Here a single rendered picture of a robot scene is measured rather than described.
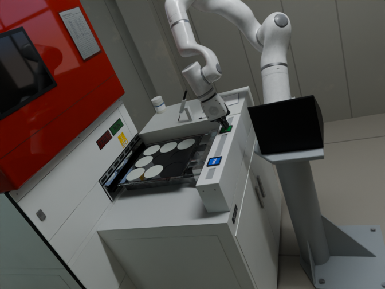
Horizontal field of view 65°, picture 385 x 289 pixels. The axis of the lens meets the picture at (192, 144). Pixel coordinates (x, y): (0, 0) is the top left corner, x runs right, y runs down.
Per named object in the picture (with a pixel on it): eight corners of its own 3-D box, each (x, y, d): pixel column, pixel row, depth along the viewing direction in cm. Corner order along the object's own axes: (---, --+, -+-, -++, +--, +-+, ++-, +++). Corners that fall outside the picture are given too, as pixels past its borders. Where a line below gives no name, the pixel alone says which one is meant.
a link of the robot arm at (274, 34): (281, 75, 147) (276, 30, 151) (299, 58, 129) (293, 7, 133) (256, 75, 145) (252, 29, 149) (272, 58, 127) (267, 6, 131)
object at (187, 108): (183, 123, 169) (174, 102, 163) (185, 120, 172) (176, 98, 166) (193, 121, 166) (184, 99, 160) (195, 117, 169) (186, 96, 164)
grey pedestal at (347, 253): (380, 226, 181) (366, 104, 145) (396, 295, 147) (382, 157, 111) (291, 227, 204) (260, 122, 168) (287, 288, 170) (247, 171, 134)
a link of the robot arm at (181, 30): (205, 15, 135) (227, 78, 132) (178, 33, 144) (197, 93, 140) (195, 8, 128) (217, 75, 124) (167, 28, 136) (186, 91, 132)
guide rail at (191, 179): (127, 190, 158) (124, 186, 157) (129, 187, 159) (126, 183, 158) (216, 179, 137) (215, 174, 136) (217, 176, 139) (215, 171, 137)
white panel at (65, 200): (65, 268, 122) (3, 193, 105) (145, 154, 187) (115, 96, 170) (71, 268, 121) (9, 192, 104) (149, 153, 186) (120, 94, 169)
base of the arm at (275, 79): (302, 110, 142) (298, 73, 145) (297, 100, 125) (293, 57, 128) (262, 117, 150) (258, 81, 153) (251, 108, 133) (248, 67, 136)
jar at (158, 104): (155, 114, 199) (149, 101, 194) (159, 109, 204) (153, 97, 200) (164, 112, 196) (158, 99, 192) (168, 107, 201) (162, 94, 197)
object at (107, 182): (110, 200, 149) (101, 186, 145) (145, 151, 185) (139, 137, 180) (113, 200, 149) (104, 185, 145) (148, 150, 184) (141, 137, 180)
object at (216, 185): (207, 213, 120) (195, 186, 114) (231, 139, 164) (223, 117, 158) (230, 211, 116) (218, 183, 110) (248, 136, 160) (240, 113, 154)
